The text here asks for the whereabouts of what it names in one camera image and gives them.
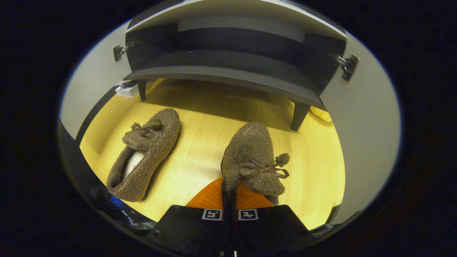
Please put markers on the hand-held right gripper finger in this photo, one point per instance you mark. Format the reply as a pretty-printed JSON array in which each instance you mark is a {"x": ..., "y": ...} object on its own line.
[
  {"x": 225, "y": 221},
  {"x": 234, "y": 221}
]

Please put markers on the brown fuzzy shoe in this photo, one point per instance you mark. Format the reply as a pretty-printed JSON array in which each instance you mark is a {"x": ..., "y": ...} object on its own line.
[
  {"x": 157, "y": 142},
  {"x": 250, "y": 142}
]

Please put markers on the white shoe cabinet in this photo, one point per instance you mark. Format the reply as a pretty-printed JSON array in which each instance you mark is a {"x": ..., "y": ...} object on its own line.
[{"x": 232, "y": 75}]

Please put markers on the white shoe cabinet door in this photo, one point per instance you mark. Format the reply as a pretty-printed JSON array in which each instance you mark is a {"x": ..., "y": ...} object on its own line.
[
  {"x": 93, "y": 82},
  {"x": 367, "y": 125}
]

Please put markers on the blue object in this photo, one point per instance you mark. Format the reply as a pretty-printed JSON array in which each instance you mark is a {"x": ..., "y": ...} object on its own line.
[{"x": 116, "y": 201}]

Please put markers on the yellow round object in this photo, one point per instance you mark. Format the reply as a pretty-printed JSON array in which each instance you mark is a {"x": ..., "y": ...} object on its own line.
[{"x": 321, "y": 114}]

